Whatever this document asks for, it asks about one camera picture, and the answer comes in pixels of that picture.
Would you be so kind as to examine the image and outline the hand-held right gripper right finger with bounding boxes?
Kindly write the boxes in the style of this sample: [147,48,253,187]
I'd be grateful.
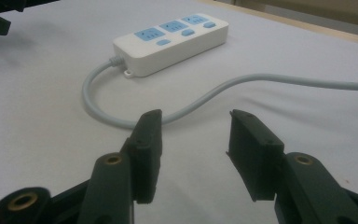
[225,108,358,224]

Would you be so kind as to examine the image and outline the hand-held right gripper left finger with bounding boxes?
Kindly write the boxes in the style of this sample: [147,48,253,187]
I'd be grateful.
[76,108,164,224]

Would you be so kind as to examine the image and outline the white power strip blue sockets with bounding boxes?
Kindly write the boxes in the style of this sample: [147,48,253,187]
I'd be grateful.
[112,12,229,78]

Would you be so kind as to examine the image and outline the grey power strip cable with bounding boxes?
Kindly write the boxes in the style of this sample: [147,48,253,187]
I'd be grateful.
[81,55,358,130]

